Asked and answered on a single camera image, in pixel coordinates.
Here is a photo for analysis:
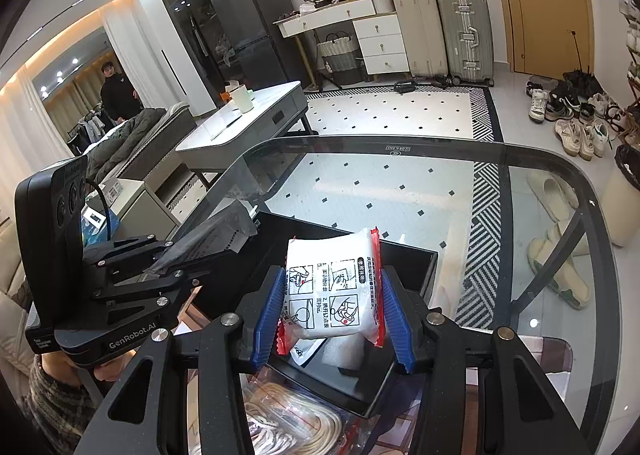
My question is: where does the black cable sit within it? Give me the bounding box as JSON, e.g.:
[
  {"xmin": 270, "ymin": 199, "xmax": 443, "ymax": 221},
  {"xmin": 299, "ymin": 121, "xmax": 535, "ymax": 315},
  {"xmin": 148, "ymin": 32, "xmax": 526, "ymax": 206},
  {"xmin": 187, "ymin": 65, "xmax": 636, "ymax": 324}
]
[{"xmin": 86, "ymin": 179, "xmax": 115, "ymax": 242}]

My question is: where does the grey white coffee table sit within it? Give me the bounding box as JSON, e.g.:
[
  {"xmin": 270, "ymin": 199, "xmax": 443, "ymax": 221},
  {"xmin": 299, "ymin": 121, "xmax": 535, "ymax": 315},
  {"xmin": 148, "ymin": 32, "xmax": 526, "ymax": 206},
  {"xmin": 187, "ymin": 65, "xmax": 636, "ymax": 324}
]
[{"xmin": 175, "ymin": 81, "xmax": 318, "ymax": 186}]

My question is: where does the white thin stick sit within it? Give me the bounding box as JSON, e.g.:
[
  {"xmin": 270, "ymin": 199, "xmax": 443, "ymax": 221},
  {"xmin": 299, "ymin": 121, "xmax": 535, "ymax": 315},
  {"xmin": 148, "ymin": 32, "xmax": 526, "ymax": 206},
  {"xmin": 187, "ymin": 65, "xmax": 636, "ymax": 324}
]
[{"xmin": 212, "ymin": 115, "xmax": 246, "ymax": 141}]

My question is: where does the red-edged white packet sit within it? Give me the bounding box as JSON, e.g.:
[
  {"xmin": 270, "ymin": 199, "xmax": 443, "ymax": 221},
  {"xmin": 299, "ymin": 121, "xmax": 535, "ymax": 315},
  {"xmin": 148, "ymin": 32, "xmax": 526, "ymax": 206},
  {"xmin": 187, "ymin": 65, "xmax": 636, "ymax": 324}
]
[{"xmin": 277, "ymin": 227, "xmax": 386, "ymax": 356}]

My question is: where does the wooden shoe rack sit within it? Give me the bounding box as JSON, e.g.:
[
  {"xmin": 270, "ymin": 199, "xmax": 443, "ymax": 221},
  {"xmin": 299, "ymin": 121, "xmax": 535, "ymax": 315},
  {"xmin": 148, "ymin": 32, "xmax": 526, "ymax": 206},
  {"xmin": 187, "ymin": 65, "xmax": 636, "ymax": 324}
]
[{"xmin": 619, "ymin": 0, "xmax": 640, "ymax": 146}]

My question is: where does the blue plastic bag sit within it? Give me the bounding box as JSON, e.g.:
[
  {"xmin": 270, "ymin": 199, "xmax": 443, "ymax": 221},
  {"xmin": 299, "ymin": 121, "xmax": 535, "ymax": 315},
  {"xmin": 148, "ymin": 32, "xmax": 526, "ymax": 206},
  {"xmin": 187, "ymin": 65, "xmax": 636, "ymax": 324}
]
[{"xmin": 82, "ymin": 212, "xmax": 121, "ymax": 246}]

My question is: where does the clothes rack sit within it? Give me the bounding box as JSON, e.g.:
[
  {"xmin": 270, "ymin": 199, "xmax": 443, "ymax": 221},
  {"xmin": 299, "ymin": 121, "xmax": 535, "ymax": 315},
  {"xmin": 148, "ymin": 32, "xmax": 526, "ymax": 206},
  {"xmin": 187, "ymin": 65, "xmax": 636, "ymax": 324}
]
[{"xmin": 67, "ymin": 108, "xmax": 115, "ymax": 156}]

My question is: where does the beige suitcase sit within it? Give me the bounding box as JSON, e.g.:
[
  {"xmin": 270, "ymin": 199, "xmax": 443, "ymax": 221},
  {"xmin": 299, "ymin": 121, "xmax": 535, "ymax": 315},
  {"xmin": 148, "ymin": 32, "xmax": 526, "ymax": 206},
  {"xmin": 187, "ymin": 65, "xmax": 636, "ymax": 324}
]
[{"xmin": 391, "ymin": 0, "xmax": 451, "ymax": 78}]

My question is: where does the white dressing table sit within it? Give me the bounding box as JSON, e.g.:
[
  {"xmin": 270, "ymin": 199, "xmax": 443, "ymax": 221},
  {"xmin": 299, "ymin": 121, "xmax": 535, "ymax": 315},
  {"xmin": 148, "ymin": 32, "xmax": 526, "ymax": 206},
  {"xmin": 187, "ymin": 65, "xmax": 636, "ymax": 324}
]
[{"xmin": 274, "ymin": 0, "xmax": 407, "ymax": 86}]

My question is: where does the grey side cabinet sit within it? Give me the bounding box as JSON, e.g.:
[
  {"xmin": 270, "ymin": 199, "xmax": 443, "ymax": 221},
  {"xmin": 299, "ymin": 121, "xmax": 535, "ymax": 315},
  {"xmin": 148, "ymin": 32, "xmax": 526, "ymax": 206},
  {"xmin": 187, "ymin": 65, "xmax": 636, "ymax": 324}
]
[{"xmin": 100, "ymin": 178, "xmax": 181, "ymax": 241}]

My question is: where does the black cardboard box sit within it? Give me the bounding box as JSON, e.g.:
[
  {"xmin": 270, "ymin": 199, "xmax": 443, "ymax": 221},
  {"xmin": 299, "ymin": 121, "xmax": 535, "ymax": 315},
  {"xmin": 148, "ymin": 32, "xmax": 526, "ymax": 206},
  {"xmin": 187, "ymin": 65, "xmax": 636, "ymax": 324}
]
[{"xmin": 192, "ymin": 210, "xmax": 441, "ymax": 418}]

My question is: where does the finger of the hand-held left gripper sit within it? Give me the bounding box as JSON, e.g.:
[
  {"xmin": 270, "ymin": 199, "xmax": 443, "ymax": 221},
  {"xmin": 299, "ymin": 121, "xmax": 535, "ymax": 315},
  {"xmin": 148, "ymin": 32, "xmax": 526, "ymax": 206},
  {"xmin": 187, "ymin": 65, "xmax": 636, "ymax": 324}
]
[
  {"xmin": 82, "ymin": 234, "xmax": 176, "ymax": 282},
  {"xmin": 90, "ymin": 270, "xmax": 212, "ymax": 322}
]

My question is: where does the person's left forearm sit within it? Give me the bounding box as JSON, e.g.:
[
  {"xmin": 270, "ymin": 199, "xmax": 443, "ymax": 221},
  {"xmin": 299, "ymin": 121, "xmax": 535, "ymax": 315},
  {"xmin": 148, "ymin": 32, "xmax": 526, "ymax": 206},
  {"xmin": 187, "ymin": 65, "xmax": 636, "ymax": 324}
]
[{"xmin": 22, "ymin": 360, "xmax": 103, "ymax": 438}]

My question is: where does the dark grey refrigerator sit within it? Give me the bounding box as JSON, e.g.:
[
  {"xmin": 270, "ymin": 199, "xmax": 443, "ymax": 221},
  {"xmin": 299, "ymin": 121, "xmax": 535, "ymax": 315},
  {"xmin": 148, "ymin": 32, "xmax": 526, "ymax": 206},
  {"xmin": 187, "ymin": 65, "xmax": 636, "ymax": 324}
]
[{"xmin": 206, "ymin": 0, "xmax": 306, "ymax": 108}]

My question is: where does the black umbrella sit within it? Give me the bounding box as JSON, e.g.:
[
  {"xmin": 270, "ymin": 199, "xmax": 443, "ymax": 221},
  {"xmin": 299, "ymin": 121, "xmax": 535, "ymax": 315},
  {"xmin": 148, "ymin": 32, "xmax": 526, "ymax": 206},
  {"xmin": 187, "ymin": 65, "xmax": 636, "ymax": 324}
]
[{"xmin": 562, "ymin": 30, "xmax": 598, "ymax": 96}]

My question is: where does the grey sofa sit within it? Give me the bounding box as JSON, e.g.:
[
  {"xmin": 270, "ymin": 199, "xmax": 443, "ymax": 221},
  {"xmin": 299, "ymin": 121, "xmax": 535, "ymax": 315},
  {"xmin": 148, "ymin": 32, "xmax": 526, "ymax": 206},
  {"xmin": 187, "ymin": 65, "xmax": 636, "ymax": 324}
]
[{"xmin": 82, "ymin": 102, "xmax": 196, "ymax": 181}]

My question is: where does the bagged white rope bundle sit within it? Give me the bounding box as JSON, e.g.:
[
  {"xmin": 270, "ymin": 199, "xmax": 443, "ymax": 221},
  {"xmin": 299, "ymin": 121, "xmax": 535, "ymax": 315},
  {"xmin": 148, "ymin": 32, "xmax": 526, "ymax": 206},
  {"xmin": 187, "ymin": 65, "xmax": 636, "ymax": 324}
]
[{"xmin": 240, "ymin": 377, "xmax": 361, "ymax": 455}]

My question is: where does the woven laundry basket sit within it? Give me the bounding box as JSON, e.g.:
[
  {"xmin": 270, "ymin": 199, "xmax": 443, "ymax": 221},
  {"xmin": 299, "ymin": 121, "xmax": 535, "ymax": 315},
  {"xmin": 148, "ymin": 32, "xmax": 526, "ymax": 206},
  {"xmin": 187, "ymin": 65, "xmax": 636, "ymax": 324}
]
[{"xmin": 317, "ymin": 32, "xmax": 363, "ymax": 86}]

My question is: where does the white curtain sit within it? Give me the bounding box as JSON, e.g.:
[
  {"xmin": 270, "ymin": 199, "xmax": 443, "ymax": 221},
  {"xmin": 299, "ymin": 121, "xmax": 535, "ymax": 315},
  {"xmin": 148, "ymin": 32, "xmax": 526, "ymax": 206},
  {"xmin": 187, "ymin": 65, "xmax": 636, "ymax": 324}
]
[{"xmin": 102, "ymin": 10, "xmax": 151, "ymax": 106}]

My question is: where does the wooden door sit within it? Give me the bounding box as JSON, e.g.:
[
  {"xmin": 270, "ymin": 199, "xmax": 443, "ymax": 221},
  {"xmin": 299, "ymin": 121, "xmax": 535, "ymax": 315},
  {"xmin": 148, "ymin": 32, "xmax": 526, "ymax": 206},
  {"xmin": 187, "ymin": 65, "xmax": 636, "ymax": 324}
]
[{"xmin": 484, "ymin": 0, "xmax": 593, "ymax": 76}]

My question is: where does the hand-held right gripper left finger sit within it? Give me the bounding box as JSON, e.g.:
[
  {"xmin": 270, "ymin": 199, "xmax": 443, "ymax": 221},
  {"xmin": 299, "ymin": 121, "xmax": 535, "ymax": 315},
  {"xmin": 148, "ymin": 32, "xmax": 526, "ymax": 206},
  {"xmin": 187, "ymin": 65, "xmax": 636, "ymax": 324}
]
[{"xmin": 67, "ymin": 265, "xmax": 288, "ymax": 455}]

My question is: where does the silver suitcase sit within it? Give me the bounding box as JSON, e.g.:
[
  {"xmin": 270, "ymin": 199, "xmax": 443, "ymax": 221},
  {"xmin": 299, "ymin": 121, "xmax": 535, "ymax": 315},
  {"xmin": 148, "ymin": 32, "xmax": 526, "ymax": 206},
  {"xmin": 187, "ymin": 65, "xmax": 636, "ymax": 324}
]
[{"xmin": 436, "ymin": 0, "xmax": 496, "ymax": 86}]

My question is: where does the pile of shoes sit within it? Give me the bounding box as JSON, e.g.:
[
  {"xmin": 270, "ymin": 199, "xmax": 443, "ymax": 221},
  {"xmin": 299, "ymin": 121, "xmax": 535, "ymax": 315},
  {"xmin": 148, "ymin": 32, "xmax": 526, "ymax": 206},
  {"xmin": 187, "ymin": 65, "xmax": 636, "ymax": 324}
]
[{"xmin": 525, "ymin": 75, "xmax": 631, "ymax": 158}]

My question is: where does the person's left hand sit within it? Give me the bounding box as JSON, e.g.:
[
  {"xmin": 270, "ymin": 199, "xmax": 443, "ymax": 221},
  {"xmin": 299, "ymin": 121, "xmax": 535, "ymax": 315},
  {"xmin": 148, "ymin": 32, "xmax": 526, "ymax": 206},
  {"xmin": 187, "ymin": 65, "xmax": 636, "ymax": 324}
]
[{"xmin": 34, "ymin": 349, "xmax": 136, "ymax": 384}]

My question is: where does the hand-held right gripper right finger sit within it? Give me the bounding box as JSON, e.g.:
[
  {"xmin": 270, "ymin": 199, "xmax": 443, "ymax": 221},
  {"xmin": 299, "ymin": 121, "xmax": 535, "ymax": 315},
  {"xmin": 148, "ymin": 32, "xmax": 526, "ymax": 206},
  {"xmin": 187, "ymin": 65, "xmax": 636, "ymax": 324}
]
[{"xmin": 380, "ymin": 267, "xmax": 596, "ymax": 455}]

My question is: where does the beige green slipper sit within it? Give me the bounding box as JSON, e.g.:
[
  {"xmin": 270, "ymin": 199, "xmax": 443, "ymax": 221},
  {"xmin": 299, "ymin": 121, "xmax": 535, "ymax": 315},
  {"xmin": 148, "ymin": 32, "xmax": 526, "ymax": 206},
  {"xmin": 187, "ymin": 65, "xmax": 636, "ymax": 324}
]
[{"xmin": 527, "ymin": 224, "xmax": 592, "ymax": 311}]

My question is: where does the printed cartoon desk mat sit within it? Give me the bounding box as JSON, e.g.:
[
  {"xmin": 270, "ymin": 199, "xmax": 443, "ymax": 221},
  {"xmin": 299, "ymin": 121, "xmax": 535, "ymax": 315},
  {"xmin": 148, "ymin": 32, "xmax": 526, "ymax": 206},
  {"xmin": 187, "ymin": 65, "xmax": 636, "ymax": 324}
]
[{"xmin": 175, "ymin": 285, "xmax": 608, "ymax": 455}]

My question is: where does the beige curtain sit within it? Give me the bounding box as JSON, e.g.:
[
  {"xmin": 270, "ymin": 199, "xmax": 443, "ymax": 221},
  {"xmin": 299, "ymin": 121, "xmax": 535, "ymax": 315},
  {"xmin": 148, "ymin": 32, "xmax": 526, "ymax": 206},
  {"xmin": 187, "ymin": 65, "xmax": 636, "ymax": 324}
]
[{"xmin": 47, "ymin": 68, "xmax": 108, "ymax": 123}]

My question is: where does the beige trash bin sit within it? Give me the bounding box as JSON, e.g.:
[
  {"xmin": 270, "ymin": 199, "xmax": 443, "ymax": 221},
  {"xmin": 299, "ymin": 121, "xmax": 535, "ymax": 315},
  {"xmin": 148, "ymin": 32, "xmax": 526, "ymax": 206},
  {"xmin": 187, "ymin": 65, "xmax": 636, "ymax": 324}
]
[{"xmin": 597, "ymin": 144, "xmax": 640, "ymax": 248}]

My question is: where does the tall dark glass cabinet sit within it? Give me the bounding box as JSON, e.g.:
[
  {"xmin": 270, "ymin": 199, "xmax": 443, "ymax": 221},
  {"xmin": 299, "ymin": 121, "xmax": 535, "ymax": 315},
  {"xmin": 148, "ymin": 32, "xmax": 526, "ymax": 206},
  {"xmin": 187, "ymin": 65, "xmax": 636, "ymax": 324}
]
[{"xmin": 150, "ymin": 0, "xmax": 226, "ymax": 111}]

